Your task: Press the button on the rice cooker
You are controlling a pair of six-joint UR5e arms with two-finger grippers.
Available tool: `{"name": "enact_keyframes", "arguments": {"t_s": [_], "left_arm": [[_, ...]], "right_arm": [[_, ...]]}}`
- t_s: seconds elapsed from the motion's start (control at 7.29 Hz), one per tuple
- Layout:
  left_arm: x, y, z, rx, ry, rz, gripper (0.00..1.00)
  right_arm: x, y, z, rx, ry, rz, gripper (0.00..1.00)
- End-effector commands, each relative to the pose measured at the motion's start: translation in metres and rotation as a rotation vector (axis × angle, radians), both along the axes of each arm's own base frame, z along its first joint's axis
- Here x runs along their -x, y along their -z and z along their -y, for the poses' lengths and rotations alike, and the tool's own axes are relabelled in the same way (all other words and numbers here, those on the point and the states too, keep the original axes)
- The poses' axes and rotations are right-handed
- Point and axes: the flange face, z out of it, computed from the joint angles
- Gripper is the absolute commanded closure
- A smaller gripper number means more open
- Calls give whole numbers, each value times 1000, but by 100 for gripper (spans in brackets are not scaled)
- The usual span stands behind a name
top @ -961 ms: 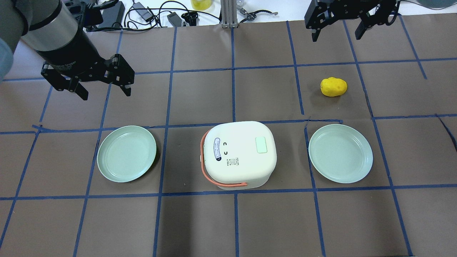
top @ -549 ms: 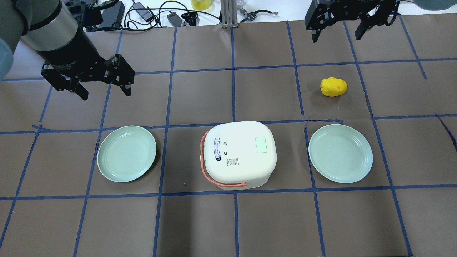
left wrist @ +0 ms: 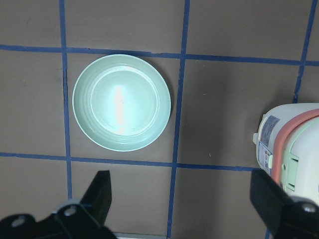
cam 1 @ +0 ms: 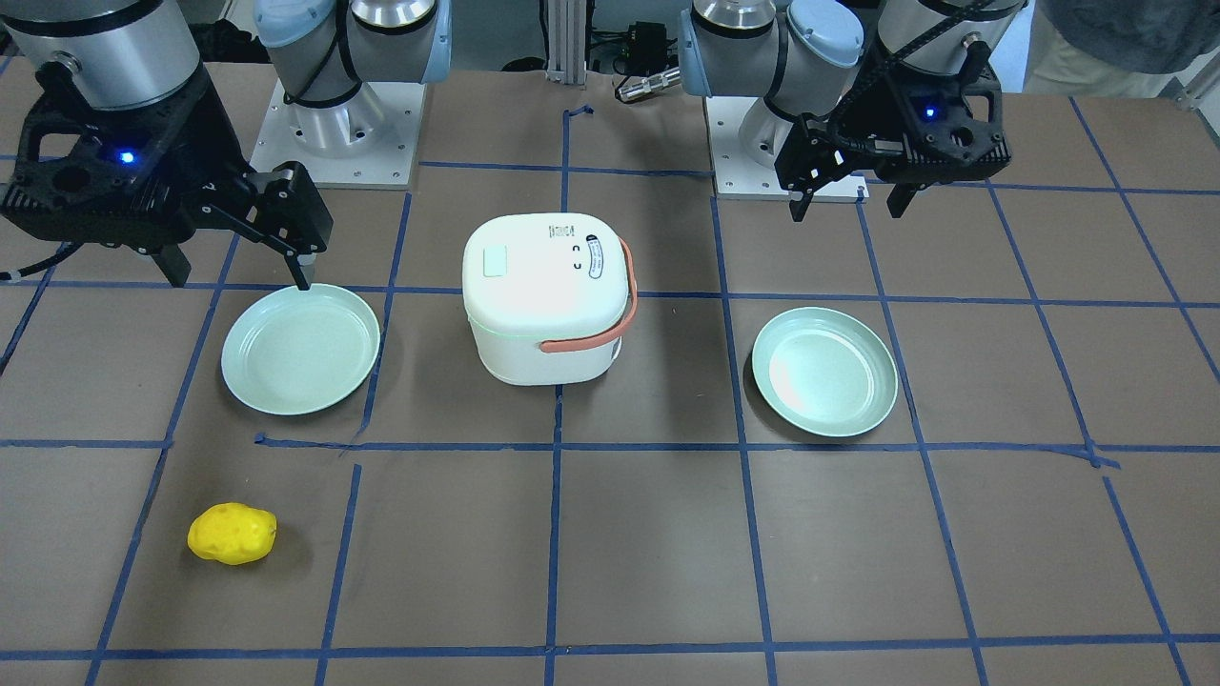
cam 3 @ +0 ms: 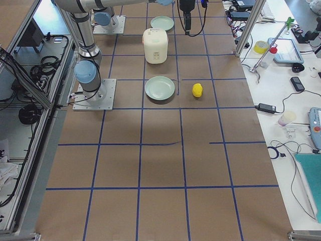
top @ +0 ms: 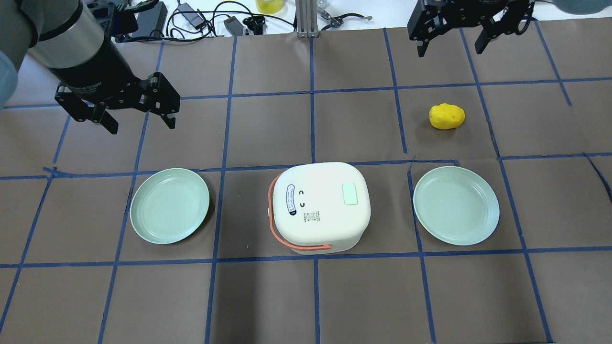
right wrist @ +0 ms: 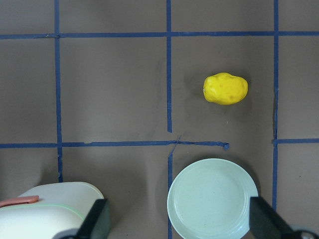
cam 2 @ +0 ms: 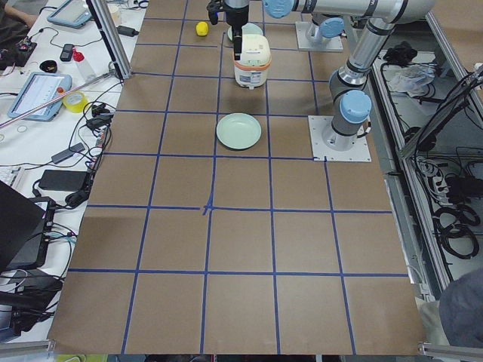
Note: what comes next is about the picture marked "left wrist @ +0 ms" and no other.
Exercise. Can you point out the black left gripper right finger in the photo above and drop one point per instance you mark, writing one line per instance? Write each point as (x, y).
(286, 217)

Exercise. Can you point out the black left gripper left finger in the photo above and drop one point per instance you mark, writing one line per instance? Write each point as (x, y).
(82, 220)

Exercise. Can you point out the white pink rice cooker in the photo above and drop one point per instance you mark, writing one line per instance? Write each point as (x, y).
(287, 148)

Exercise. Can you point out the light green plate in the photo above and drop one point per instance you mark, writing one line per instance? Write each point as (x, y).
(121, 102)

